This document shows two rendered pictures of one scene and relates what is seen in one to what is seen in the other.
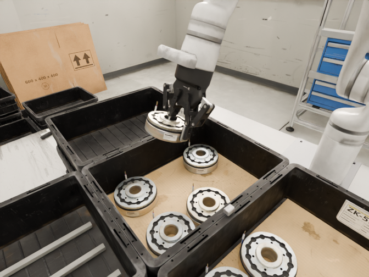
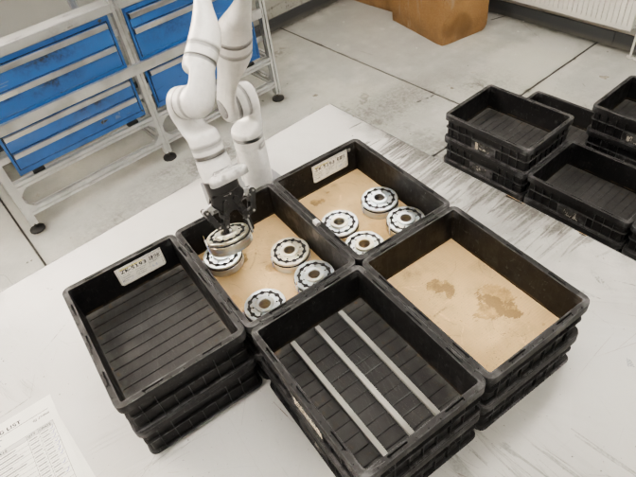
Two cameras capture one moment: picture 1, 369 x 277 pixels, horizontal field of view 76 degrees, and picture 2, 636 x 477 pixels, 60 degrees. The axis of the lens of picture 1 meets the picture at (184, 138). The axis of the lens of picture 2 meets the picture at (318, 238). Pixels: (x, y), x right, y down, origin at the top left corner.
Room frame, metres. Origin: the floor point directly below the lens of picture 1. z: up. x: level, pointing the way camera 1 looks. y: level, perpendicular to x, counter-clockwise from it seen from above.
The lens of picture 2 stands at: (0.08, 0.90, 1.88)
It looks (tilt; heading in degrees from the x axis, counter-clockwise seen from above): 45 degrees down; 282
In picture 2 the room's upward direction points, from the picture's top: 10 degrees counter-clockwise
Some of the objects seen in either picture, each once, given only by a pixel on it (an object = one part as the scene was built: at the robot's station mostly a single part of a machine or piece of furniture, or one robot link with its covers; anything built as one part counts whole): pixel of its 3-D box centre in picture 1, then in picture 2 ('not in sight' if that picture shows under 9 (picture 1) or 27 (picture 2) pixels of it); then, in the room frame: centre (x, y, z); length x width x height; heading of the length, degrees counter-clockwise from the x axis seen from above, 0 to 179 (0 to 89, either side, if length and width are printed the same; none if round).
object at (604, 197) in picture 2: not in sight; (587, 212); (-0.65, -0.75, 0.31); 0.40 x 0.30 x 0.34; 136
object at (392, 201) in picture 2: not in sight; (379, 199); (0.13, -0.25, 0.86); 0.10 x 0.10 x 0.01
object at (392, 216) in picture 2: not in sight; (405, 220); (0.06, -0.16, 0.86); 0.10 x 0.10 x 0.01
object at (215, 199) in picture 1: (208, 202); (289, 250); (0.36, -0.06, 0.86); 0.05 x 0.05 x 0.01
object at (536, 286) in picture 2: not in sight; (467, 298); (-0.07, 0.11, 0.87); 0.40 x 0.30 x 0.11; 130
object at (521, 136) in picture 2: not in sight; (502, 160); (-0.36, -1.03, 0.37); 0.40 x 0.30 x 0.45; 136
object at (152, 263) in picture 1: (188, 168); (261, 249); (0.42, -0.01, 0.92); 0.40 x 0.30 x 0.02; 130
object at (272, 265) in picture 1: (268, 255); (339, 221); (0.24, -0.16, 0.86); 0.05 x 0.05 x 0.01
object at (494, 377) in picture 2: not in sight; (468, 283); (-0.07, 0.11, 0.92); 0.40 x 0.30 x 0.02; 130
